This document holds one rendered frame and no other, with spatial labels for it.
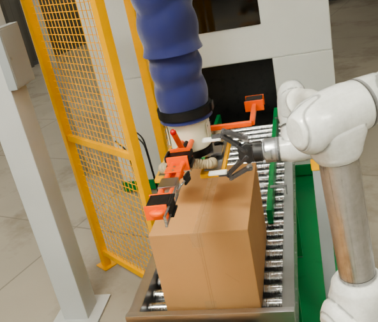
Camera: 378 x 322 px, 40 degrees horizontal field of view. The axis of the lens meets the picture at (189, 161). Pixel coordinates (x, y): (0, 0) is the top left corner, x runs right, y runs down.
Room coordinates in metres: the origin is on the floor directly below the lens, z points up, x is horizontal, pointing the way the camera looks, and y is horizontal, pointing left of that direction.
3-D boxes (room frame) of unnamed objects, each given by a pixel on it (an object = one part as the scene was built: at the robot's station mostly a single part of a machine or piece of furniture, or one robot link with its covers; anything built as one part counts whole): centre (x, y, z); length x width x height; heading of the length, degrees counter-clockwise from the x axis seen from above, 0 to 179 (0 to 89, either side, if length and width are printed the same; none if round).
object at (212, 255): (2.03, -0.05, 0.75); 0.60 x 0.40 x 0.40; 165
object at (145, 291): (2.90, 0.07, 0.50); 2.31 x 0.05 x 0.19; 165
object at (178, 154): (1.79, 0.03, 1.24); 0.10 x 0.08 x 0.06; 76
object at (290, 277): (2.73, -0.56, 0.50); 2.31 x 0.05 x 0.19; 165
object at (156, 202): (1.46, 0.12, 1.24); 0.08 x 0.07 x 0.05; 166
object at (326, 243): (2.11, -0.58, 0.50); 0.07 x 0.07 x 1.00; 75
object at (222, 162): (2.01, -0.12, 1.14); 0.34 x 0.10 x 0.05; 166
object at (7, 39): (2.64, 0.75, 1.62); 0.20 x 0.05 x 0.30; 165
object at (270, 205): (3.09, -0.59, 0.60); 1.60 x 0.11 x 0.09; 165
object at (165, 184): (1.59, 0.08, 1.24); 0.07 x 0.07 x 0.04; 76
